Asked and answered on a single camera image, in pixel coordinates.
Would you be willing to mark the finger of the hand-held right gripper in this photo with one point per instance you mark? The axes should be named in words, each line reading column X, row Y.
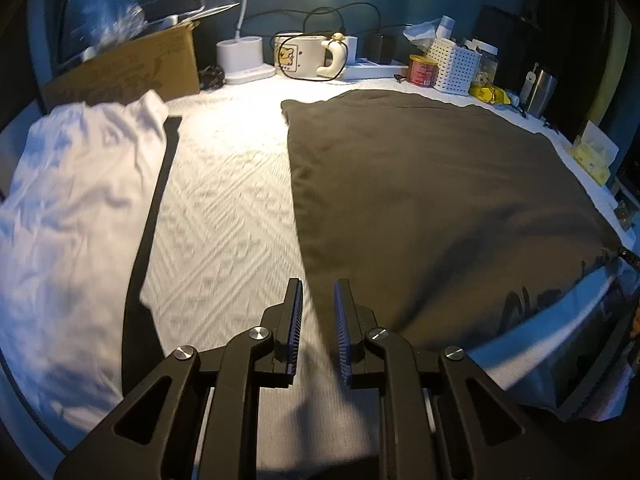
column 631, row 256

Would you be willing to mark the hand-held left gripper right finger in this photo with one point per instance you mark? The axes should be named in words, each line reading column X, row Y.
column 342, row 330

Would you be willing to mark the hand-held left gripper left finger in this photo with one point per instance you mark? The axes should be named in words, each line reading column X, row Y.
column 295, row 320

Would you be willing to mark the brown t-shirt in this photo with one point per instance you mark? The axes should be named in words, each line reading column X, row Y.
column 425, row 185

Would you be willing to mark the small glass figurine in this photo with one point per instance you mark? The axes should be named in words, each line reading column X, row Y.
column 624, row 214

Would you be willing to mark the yellow tissue pack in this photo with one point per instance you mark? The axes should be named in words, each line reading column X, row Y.
column 592, row 157

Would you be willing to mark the steel tumbler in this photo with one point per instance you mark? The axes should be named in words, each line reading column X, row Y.
column 542, row 92

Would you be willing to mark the white tube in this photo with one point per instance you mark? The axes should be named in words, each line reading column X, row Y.
column 514, row 98

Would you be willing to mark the white hang tag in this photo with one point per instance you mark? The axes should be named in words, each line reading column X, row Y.
column 529, row 82

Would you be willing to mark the yellow snack bag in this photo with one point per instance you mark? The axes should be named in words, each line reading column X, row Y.
column 487, row 94

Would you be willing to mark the glass jar with white lid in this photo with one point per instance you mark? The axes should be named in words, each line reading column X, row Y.
column 487, row 67

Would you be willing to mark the white garment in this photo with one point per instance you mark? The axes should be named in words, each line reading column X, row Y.
column 65, row 220

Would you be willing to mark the white perforated basket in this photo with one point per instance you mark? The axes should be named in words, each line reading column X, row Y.
column 452, row 67

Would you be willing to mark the white power strip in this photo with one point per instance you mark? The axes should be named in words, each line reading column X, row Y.
column 375, row 70

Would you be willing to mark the white cartoon mug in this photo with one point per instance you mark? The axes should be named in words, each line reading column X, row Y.
column 305, row 57

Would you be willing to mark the white desk lamp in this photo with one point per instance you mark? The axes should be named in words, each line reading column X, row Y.
column 240, row 55

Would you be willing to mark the red can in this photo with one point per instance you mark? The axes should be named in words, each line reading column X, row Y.
column 422, row 71

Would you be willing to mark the white charger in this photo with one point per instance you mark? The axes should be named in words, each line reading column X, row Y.
column 352, row 50

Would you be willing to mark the black charger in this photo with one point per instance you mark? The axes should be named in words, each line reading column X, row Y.
column 380, row 49

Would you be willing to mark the cardboard box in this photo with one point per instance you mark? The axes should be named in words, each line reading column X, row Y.
column 140, row 67

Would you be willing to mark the white tissue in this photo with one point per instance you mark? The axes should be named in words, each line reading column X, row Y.
column 420, row 32

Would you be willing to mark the clear plastic bag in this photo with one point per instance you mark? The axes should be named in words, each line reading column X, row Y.
column 110, row 15

